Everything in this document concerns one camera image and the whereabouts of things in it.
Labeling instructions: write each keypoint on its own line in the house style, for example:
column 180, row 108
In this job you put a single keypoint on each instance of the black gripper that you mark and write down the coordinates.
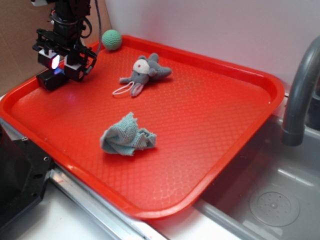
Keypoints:
column 79, row 60

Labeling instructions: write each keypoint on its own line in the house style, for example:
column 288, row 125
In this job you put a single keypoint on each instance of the small black box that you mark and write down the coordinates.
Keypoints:
column 51, row 80

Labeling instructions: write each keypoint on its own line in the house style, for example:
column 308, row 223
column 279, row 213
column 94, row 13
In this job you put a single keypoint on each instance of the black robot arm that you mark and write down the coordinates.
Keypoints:
column 69, row 17

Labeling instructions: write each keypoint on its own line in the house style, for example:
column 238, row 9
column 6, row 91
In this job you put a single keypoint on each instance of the green crocheted ball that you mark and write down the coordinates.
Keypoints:
column 112, row 40

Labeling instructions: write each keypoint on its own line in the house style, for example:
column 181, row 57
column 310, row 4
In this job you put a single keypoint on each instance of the brown cardboard panel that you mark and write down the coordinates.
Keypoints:
column 19, row 21

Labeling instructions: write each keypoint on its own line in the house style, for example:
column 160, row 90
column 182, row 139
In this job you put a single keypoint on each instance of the grey plush toy animal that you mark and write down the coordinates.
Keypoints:
column 144, row 70

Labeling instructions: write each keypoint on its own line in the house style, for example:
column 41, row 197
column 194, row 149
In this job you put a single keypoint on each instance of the crumpled light blue cloth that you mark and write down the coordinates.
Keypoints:
column 125, row 137

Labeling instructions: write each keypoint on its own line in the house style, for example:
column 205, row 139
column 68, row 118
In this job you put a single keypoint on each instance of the red plastic tray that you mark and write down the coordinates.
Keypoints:
column 202, row 114

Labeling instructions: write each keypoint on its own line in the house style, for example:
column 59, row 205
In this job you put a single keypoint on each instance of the grey sink faucet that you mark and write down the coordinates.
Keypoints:
column 303, row 103

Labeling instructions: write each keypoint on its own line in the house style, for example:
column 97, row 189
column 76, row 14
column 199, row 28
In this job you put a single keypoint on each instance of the grey plastic sink basin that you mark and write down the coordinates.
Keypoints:
column 269, row 191

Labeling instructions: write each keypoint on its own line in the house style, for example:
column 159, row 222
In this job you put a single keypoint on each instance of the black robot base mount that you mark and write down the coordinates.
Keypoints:
column 24, row 170

